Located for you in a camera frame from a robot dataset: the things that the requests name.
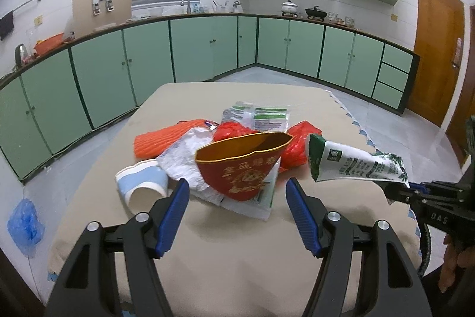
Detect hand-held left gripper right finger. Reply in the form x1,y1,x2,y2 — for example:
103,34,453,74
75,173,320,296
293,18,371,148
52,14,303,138
285,176,433,317

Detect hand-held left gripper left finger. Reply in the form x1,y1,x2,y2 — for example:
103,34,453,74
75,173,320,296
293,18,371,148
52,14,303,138
44,178,191,317

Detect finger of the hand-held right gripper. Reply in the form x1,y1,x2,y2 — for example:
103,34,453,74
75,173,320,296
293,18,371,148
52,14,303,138
406,180,463,193
373,179,422,208

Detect green white pouch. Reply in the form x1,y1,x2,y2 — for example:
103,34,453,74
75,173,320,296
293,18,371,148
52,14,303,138
305,133,411,206

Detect red plastic bag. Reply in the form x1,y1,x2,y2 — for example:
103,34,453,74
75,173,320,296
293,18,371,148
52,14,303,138
213,120,323,173

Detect orange foam net sleeve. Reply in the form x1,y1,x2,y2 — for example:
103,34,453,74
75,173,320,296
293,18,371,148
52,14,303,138
134,119,208,159

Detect person's right hand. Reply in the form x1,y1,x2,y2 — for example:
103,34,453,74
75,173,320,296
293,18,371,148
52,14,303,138
438,233,475,293

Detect flat white green packet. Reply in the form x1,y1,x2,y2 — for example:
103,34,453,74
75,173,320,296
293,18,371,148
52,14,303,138
219,157,281,221

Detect blue white paper cup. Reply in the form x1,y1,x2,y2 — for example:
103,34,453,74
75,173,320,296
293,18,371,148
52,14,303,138
115,160,169,215

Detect crumpled white plastic bag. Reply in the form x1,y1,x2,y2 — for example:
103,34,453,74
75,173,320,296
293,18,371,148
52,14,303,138
156,127,223,199

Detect red gold paper bowl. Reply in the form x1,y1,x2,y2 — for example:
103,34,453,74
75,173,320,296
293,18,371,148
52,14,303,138
195,131,294,202

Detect clear packet green label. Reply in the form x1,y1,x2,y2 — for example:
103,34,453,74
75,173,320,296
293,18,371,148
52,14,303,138
252,105,291,134

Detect dark wooden door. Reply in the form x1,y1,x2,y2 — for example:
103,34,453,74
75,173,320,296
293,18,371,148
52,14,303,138
445,3,475,169

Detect crumpled clear plastic packet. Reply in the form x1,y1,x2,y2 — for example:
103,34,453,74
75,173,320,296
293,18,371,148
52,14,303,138
222,103,257,128

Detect blue plastic bag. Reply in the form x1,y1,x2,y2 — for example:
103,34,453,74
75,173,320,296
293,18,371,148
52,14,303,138
7,197,46,258

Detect green lower kitchen cabinets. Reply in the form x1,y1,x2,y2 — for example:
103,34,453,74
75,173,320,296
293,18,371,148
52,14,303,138
0,13,421,184

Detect glass containers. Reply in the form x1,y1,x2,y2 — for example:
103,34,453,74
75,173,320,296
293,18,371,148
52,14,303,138
327,10,356,29

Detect black wok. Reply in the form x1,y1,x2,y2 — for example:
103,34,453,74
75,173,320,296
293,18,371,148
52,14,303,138
305,5,328,20

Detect orange basin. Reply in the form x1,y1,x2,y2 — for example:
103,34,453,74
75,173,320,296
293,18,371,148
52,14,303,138
33,34,65,56

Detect utensil rack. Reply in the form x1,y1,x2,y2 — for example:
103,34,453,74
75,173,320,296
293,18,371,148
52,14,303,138
211,0,242,14

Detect metal kettle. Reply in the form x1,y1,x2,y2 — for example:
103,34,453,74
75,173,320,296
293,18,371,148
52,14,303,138
14,43,28,67

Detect dark towel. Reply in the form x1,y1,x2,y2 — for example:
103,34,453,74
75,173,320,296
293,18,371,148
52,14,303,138
0,12,15,41

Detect metal towel bar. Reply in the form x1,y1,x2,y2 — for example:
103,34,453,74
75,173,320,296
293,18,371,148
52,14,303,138
9,0,44,14

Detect black braided cable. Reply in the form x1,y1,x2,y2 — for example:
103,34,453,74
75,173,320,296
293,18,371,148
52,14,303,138
419,223,434,277

